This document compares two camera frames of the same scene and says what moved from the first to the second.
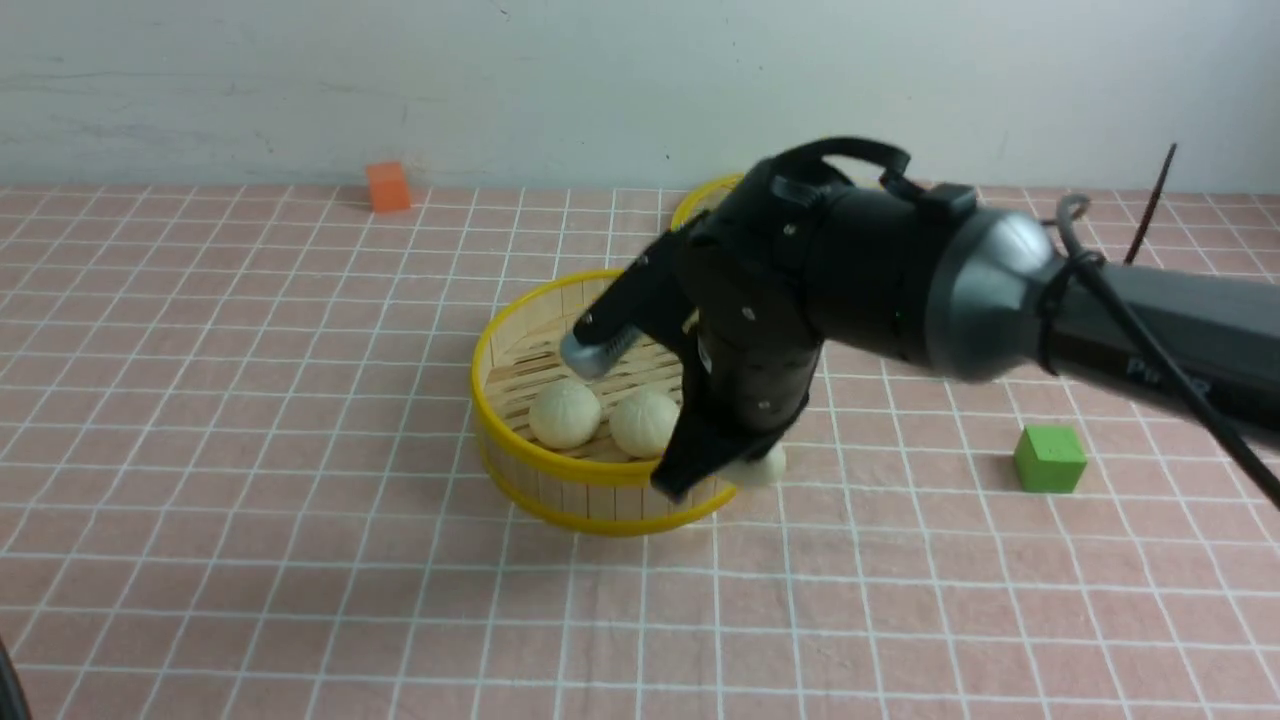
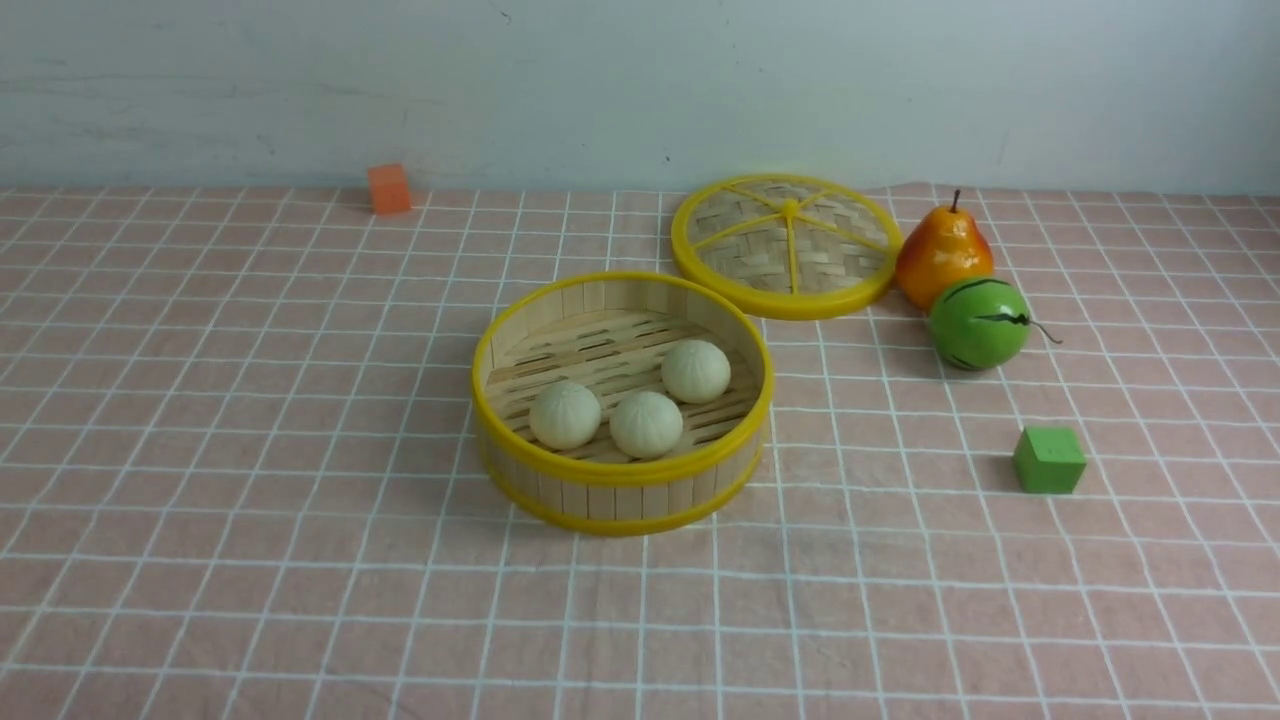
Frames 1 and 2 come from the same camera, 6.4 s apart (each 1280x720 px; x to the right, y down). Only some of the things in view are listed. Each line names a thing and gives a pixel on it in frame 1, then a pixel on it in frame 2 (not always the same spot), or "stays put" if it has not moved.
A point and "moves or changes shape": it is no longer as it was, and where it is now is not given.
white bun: x=642 y=422 stays put
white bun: x=766 y=469 moves or changes shape
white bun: x=564 y=415 stays put
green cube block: x=1049 y=459 stays put
